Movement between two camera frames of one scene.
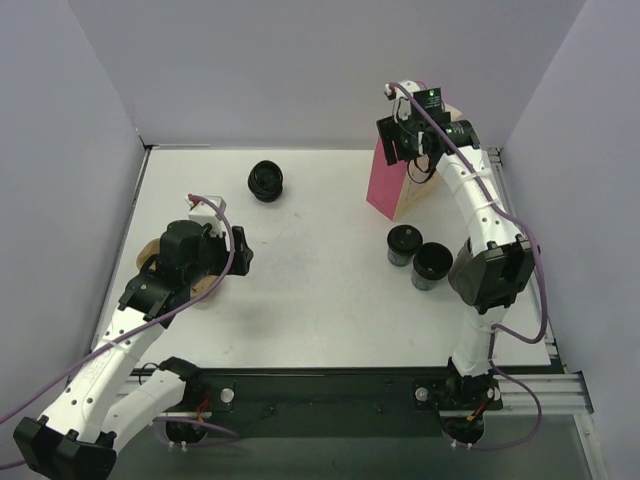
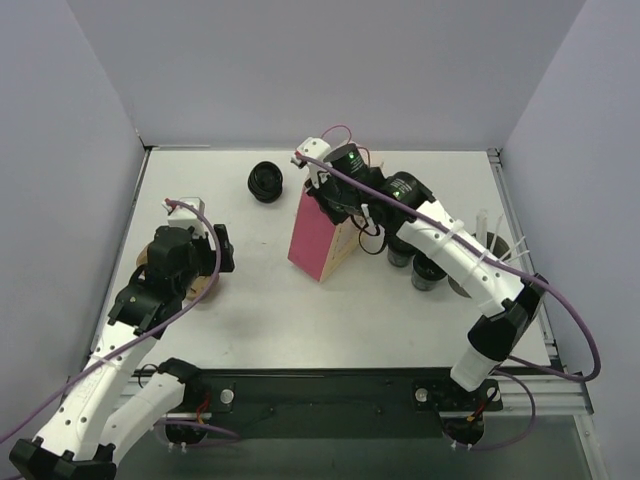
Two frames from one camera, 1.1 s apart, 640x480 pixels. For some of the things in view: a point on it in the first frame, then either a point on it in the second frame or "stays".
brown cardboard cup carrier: x=199 y=285 stays
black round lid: x=265 y=180 stays
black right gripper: x=388 y=138 → x=330 y=201
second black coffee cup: x=431 y=262 stays
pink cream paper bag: x=396 y=188 → x=319 y=243
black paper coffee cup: x=403 y=242 stays
